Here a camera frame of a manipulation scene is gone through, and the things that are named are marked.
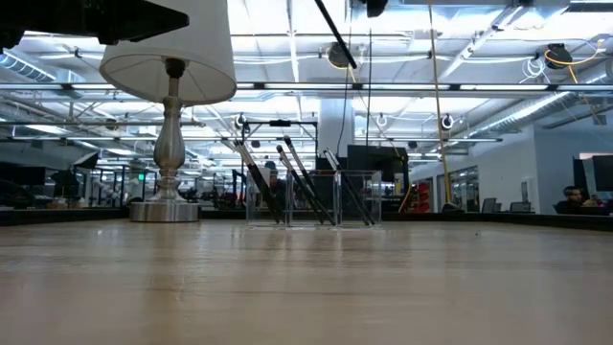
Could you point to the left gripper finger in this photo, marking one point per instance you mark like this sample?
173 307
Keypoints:
139 21

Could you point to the thin pointed black makeup brush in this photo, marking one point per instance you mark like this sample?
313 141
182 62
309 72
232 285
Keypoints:
316 191

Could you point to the clear acrylic three-compartment organizer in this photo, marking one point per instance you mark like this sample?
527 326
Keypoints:
369 213

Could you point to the red shelf items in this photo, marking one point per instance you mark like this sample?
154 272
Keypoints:
424 196

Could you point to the white shade silver table lamp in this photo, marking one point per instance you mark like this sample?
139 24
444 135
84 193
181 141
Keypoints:
167 144

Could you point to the black perforated computer case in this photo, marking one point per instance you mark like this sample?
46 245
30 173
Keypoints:
383 158

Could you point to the person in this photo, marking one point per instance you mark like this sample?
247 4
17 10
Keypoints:
271 167
572 201

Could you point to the grey office chair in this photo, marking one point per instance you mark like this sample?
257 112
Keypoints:
489 206
519 207

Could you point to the black monitor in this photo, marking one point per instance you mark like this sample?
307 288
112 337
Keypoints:
603 172
578 172

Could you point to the black background gantry frame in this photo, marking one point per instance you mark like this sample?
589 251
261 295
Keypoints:
280 123

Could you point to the silver ceiling duct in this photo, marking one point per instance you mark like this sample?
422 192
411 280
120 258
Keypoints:
527 111

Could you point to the black aluminium table frame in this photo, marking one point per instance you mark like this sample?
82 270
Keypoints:
72 216

